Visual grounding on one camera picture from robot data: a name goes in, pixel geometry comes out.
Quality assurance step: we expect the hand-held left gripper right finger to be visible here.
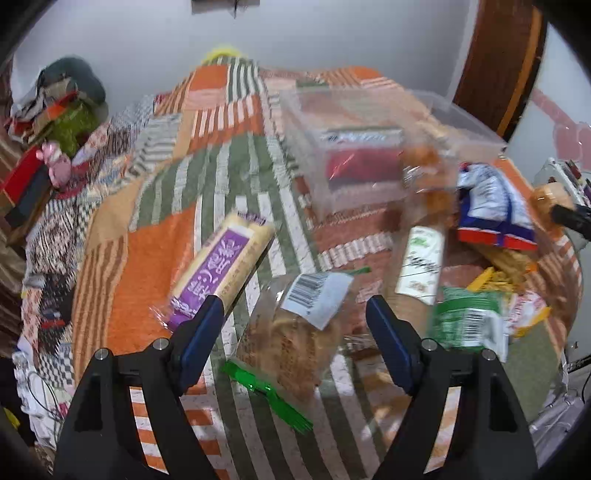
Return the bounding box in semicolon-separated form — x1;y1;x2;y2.
366;295;539;480

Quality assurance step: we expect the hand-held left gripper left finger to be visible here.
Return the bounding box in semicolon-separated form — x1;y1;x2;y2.
53;295;227;480

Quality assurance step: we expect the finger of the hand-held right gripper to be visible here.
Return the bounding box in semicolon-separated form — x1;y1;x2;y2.
551;204;591;240

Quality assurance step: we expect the orange pastry packet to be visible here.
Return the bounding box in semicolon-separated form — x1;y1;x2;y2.
530;182;576;219

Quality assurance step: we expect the purple label cracker packet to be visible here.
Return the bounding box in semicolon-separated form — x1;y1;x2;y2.
167;210;276;332

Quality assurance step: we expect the green snack packet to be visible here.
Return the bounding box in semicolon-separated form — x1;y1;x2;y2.
431;286;509;361

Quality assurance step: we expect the blue white snack bag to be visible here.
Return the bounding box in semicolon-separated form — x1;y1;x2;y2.
456;161;539;251

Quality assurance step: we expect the clear bag of brown snacks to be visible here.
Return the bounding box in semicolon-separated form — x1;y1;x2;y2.
223;269;371;435

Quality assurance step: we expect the white green label packet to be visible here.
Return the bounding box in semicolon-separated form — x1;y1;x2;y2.
396;226;447;306

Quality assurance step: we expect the yellow snack packet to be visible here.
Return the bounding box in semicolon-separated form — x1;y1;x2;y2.
466;249;553;339

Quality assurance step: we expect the bag of bread buns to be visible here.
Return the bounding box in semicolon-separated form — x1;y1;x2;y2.
401;138;459;223

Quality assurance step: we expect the clear plastic container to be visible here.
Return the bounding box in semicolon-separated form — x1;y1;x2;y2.
281;87;507;219

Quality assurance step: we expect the patchwork striped blanket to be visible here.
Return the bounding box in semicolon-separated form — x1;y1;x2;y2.
18;64;583;480

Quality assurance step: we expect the white wardrobe sliding door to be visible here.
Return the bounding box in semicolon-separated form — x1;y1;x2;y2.
505;22;591;185

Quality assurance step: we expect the wooden door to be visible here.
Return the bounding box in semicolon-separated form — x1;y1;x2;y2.
454;0;548;142

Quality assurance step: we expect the pink toy figure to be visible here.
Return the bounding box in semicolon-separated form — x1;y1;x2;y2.
41;141;73;189

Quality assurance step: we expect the red box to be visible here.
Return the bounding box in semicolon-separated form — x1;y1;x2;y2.
0;150;48;204

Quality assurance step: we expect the yellow foam tube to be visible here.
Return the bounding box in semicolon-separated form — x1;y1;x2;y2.
202;43;243;65

